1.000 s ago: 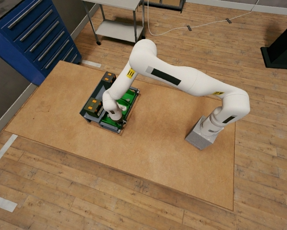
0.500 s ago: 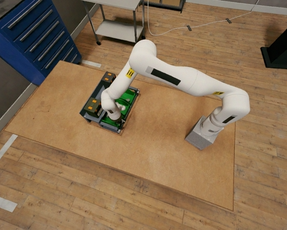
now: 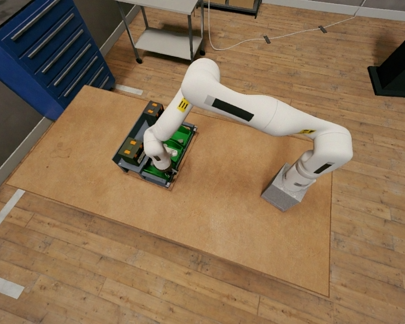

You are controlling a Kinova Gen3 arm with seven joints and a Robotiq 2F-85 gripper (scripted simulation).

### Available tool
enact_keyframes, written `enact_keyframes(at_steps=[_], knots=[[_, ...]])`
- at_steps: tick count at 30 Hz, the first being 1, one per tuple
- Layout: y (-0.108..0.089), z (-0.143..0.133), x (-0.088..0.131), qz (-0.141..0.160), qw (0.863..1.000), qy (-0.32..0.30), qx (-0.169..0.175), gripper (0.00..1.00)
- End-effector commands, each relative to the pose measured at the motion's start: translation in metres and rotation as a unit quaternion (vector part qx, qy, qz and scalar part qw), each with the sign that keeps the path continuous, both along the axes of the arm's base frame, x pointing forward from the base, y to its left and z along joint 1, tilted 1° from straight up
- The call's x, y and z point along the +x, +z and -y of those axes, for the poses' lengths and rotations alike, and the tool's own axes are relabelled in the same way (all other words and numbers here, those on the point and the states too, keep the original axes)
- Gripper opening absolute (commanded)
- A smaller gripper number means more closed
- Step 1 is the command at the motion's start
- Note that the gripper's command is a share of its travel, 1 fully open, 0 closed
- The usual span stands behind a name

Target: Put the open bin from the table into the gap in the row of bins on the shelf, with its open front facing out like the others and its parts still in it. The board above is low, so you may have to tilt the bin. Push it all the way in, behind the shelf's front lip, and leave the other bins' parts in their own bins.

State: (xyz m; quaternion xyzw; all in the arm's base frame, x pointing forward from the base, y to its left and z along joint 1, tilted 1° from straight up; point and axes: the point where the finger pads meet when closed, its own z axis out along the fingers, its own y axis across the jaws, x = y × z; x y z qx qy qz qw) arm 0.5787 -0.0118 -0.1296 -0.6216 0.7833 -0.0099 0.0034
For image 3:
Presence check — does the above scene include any grey shelf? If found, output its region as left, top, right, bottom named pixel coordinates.
left=112, top=113, right=198, bottom=189

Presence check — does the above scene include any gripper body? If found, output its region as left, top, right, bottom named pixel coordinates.
left=157, top=162, right=173, bottom=172

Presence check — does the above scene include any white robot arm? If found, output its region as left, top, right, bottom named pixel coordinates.
left=143, top=58, right=353, bottom=191

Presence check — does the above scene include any green bin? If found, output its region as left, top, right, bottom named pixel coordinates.
left=170, top=125, right=191, bottom=149
left=143, top=158, right=175, bottom=181
left=163, top=140, right=183, bottom=165

